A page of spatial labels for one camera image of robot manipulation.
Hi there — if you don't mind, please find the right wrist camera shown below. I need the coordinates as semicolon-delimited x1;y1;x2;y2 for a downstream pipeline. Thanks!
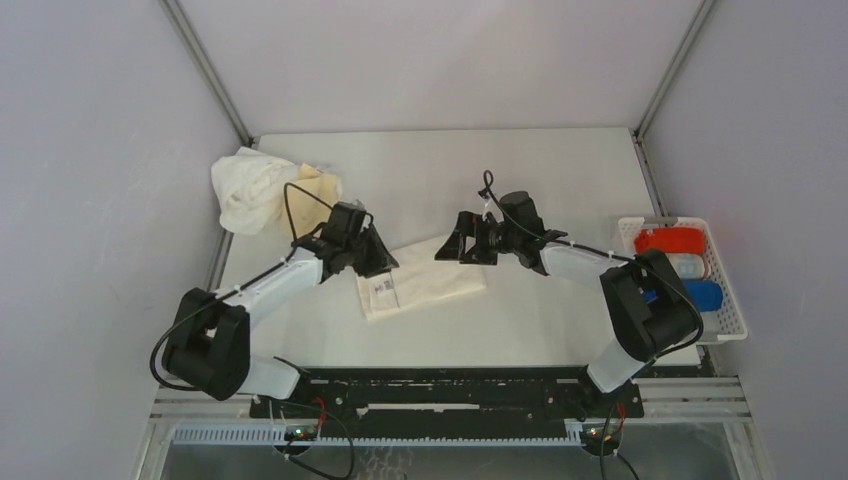
500;191;545;235

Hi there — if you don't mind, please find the red rolled towel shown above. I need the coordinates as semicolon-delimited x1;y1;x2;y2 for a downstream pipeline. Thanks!
633;227;707;255

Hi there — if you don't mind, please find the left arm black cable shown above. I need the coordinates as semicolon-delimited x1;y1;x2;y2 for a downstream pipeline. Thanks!
149;181;336;392

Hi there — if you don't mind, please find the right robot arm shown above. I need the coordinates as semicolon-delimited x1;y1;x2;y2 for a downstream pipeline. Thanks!
434;211;704;416

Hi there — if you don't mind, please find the white plastic basket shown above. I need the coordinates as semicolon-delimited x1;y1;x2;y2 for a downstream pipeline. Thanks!
617;216;748;345

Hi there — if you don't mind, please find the blue towel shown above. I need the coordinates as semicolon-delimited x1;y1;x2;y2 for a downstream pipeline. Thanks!
641;280;724;313

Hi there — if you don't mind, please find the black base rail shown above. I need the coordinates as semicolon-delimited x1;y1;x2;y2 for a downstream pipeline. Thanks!
249;367;645;440

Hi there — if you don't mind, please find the cream towel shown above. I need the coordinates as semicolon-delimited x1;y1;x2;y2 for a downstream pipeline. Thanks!
357;236;487;322

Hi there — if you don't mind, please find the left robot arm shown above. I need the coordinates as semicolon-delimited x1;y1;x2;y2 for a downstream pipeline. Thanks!
149;224;399;417

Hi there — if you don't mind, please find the yellow towel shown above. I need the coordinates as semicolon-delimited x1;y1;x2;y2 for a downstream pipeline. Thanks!
281;164;343;240

